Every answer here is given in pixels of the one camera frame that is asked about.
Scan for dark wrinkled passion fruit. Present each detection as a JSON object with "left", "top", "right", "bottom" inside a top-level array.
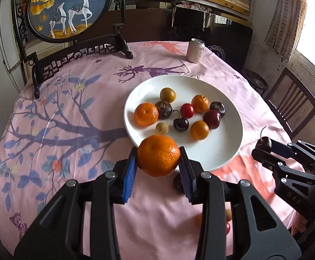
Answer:
[
  {"left": 155, "top": 100, "right": 173, "bottom": 120},
  {"left": 209, "top": 101, "right": 226, "bottom": 118},
  {"left": 173, "top": 173, "right": 186, "bottom": 193}
]

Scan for smooth yellow plum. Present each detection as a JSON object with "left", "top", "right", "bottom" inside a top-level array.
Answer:
[{"left": 160, "top": 87, "right": 177, "bottom": 103}]

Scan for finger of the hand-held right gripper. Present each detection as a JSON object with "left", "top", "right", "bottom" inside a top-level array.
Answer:
[
  {"left": 251, "top": 147, "right": 315, "bottom": 186},
  {"left": 266, "top": 137, "right": 315, "bottom": 173}
]

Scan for pink cloth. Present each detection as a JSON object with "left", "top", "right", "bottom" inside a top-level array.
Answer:
[{"left": 174, "top": 1, "right": 212, "bottom": 13}]

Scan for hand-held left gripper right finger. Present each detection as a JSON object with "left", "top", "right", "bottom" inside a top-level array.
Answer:
[{"left": 179, "top": 146, "right": 302, "bottom": 260}]

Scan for beige patterned curtain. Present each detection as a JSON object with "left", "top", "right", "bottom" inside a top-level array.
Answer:
[{"left": 264, "top": 0, "right": 308, "bottom": 63}]

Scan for round deer screen black stand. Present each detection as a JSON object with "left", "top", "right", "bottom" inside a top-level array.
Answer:
[{"left": 11, "top": 0, "right": 133, "bottom": 99}]

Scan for large mandarin orange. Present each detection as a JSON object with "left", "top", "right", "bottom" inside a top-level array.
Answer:
[{"left": 134, "top": 102, "right": 159, "bottom": 127}]

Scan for round black stool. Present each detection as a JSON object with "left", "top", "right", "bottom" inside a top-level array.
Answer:
[{"left": 241, "top": 69, "right": 269, "bottom": 90}]

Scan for dark cherry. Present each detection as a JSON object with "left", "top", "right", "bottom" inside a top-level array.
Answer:
[
  {"left": 173, "top": 110, "right": 190, "bottom": 132},
  {"left": 256, "top": 127, "right": 272, "bottom": 151}
]

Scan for pink printed tablecloth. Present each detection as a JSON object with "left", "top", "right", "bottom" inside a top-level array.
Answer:
[{"left": 0, "top": 40, "right": 304, "bottom": 258}]

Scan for pale beverage can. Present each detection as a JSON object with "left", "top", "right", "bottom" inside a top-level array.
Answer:
[{"left": 187, "top": 38, "right": 205, "bottom": 63}]

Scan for black glossy panel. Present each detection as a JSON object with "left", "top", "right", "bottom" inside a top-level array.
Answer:
[{"left": 171, "top": 7, "right": 253, "bottom": 72}]

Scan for dark wooden slatted chair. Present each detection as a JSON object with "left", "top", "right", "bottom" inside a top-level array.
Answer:
[{"left": 264, "top": 67, "right": 315, "bottom": 141}]

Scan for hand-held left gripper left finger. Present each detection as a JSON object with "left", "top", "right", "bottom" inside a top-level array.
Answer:
[{"left": 14, "top": 146, "right": 138, "bottom": 260}]

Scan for stack of wooden boards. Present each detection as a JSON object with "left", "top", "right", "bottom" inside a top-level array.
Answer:
[{"left": 201, "top": 0, "right": 251, "bottom": 19}]

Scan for person's right hand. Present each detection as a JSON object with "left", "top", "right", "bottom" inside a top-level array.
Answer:
[{"left": 291, "top": 211, "right": 311, "bottom": 236}]

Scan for white leaning boards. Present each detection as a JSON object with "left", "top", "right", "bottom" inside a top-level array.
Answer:
[{"left": 0, "top": 0, "right": 25, "bottom": 93}]

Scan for white round plate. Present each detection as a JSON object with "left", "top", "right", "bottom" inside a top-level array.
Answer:
[{"left": 123, "top": 75, "right": 243, "bottom": 173}]

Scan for dark red plum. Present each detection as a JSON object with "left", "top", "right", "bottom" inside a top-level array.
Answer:
[{"left": 202, "top": 110, "right": 221, "bottom": 130}]

